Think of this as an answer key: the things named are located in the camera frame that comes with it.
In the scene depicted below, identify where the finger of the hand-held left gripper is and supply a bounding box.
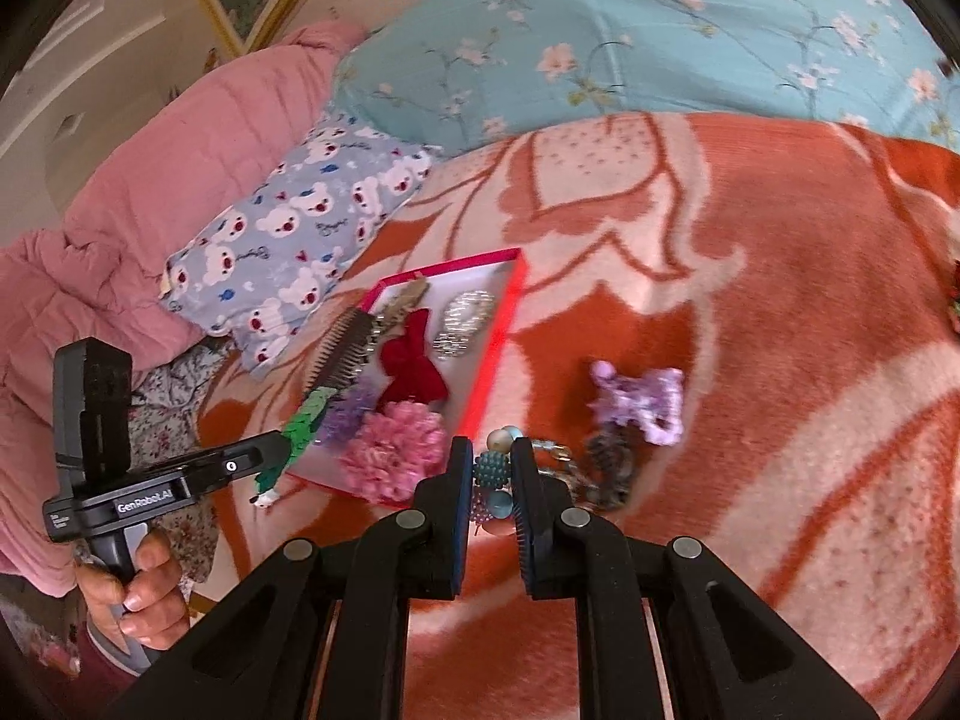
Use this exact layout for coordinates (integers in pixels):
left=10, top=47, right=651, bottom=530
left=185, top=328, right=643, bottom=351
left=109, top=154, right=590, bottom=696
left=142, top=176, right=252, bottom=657
left=191, top=431, right=292, bottom=492

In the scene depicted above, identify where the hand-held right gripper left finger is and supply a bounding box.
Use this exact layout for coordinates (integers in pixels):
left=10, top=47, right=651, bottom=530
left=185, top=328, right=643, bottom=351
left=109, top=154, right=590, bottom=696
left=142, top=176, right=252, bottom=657
left=112, top=435, right=477, bottom=720

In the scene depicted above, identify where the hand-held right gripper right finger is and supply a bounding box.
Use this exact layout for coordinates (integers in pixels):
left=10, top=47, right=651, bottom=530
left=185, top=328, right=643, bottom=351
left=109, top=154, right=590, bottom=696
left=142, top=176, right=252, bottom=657
left=510, top=439, right=878, bottom=720

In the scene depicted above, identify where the pink flower scrunchie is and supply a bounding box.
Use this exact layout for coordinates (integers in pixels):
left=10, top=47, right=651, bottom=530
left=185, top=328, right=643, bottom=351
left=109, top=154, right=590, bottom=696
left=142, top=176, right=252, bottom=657
left=339, top=401, right=451, bottom=503

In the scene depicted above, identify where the green hair clip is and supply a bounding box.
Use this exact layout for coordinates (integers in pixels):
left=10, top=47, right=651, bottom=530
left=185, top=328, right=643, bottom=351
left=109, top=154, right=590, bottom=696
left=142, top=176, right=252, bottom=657
left=251, top=386, right=338, bottom=509

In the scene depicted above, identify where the red bow claw clip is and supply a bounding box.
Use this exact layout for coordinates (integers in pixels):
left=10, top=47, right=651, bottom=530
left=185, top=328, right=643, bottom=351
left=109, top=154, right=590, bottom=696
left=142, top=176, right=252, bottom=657
left=371, top=277, right=449, bottom=406

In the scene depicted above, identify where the beaded hair comb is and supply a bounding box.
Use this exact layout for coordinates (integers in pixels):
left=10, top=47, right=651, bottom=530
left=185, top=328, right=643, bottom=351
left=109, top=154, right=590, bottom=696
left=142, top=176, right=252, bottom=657
left=304, top=307, right=376, bottom=398

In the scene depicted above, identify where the white pearl bracelet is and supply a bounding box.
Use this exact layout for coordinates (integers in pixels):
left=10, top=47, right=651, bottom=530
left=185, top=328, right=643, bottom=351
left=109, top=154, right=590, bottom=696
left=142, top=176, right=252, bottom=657
left=442, top=289, right=496, bottom=335

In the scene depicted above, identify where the red jewelry box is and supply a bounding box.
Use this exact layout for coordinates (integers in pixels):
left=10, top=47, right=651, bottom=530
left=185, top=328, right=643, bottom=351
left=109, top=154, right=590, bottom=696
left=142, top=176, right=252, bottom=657
left=285, top=247, right=528, bottom=505

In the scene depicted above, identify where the person's left forearm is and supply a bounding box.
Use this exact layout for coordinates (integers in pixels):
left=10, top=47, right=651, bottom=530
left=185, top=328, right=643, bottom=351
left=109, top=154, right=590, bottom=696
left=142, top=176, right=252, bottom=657
left=79, top=626, right=166, bottom=691

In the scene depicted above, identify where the person's left hand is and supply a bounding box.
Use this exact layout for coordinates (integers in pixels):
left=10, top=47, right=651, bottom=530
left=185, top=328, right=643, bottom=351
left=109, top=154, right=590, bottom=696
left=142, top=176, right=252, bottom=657
left=73, top=525, right=188, bottom=646

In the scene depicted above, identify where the dark floral cloth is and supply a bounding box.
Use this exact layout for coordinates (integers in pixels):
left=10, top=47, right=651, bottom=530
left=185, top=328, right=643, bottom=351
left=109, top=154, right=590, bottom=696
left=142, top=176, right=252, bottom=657
left=127, top=345, right=233, bottom=608

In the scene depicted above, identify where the purple lace scrunchie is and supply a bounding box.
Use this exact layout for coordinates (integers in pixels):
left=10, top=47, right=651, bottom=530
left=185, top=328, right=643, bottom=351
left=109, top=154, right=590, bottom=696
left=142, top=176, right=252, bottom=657
left=589, top=360, right=687, bottom=445

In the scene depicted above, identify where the pink quilt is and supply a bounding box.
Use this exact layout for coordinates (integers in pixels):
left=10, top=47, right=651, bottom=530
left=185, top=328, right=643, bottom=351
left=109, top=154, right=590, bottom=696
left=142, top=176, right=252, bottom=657
left=0, top=21, right=368, bottom=597

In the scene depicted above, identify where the bear print pillow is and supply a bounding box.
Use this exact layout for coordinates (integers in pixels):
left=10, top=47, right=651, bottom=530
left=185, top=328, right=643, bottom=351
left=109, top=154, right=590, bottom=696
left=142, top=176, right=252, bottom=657
left=159, top=111, right=443, bottom=380

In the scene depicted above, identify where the white panelled door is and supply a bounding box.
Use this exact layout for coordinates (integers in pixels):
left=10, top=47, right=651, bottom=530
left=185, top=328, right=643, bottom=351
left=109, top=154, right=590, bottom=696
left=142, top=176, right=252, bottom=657
left=0, top=0, right=248, bottom=248

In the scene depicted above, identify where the blue floral pillow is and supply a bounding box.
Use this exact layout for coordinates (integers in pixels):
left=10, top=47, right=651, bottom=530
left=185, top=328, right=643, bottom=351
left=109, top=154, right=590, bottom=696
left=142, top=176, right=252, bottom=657
left=330, top=0, right=960, bottom=155

